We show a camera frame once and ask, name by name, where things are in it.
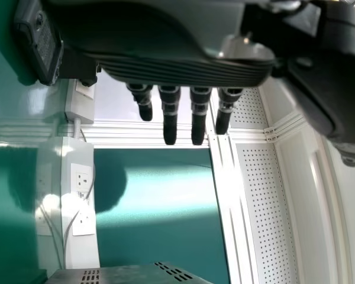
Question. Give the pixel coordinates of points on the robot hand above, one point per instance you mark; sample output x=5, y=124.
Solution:
x=171, y=38

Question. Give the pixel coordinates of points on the black oven with glass door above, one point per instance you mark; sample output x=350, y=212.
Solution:
x=121, y=273

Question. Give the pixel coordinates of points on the white socket strip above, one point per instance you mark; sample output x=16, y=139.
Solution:
x=83, y=183
x=81, y=105

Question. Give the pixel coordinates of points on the grey corrugated conduit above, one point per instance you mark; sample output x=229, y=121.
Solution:
x=77, y=128

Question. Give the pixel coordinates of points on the white ribbed rail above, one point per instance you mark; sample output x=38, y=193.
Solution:
x=130, y=134

